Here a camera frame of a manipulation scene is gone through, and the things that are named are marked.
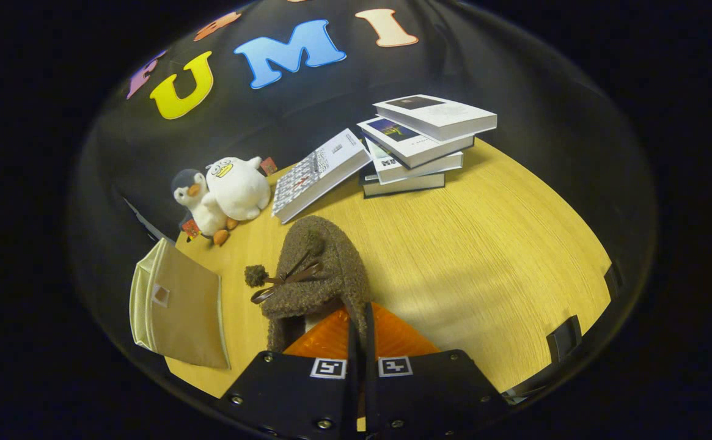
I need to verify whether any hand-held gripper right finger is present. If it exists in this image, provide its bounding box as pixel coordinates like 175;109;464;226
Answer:
364;302;509;437

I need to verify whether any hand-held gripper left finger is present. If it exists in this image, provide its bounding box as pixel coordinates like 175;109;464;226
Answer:
218;307;357;438

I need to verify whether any beige fabric storage box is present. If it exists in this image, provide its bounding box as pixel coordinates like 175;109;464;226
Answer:
130;237;232;370

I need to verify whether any brown fuzzy shoe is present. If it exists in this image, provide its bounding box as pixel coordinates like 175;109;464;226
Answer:
244;215;373;354

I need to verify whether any black clamp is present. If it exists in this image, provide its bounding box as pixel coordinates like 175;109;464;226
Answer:
603;263;625;300
546;315;583;365

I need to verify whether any blue white penguin plush toy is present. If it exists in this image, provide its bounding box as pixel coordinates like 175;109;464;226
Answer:
171;169;239;247

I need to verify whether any white duck plush toy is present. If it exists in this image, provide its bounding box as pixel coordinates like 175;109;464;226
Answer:
205;156;278;222

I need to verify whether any dark cover book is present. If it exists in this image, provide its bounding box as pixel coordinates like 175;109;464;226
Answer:
359;162;446;199

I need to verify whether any grey patterned cover book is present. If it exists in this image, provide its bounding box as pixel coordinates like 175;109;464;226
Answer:
271;128;373;225

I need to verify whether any white book with black letters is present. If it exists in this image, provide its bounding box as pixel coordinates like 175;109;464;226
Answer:
365;139;464;186

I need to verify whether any white book with blue photo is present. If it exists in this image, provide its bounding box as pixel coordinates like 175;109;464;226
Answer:
357;116;475;169

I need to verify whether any black backdrop cloth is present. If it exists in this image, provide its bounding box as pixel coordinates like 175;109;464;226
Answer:
68;0;659;294

